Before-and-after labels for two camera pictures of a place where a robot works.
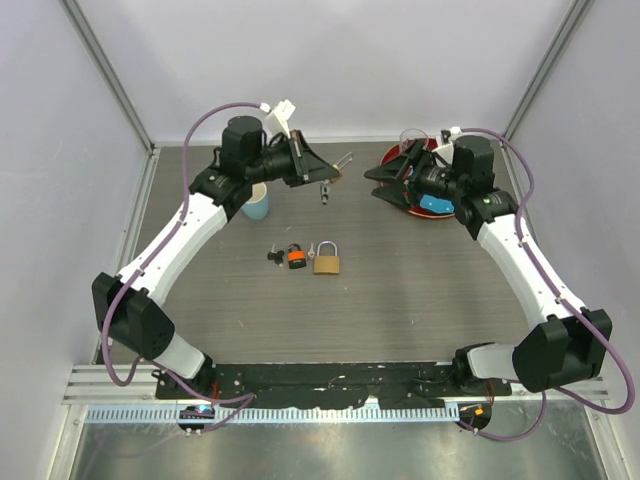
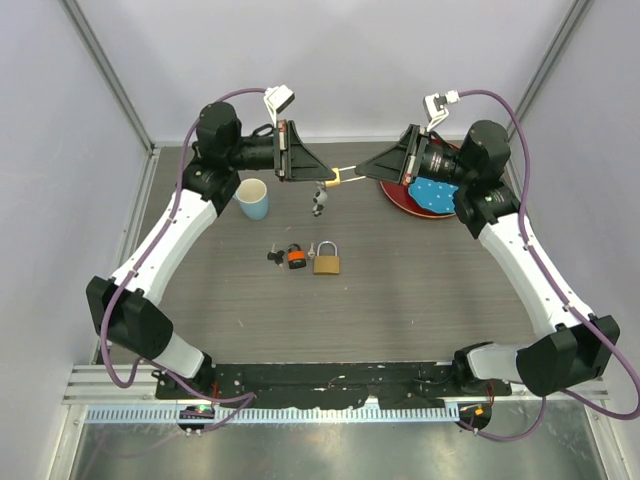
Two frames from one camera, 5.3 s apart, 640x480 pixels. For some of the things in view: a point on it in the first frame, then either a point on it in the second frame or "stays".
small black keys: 276,256 stays
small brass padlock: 340,164 to 338,180
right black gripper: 401,193 to 392,164
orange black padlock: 296,257 stays
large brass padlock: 327,264 stays
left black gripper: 307,166 stays
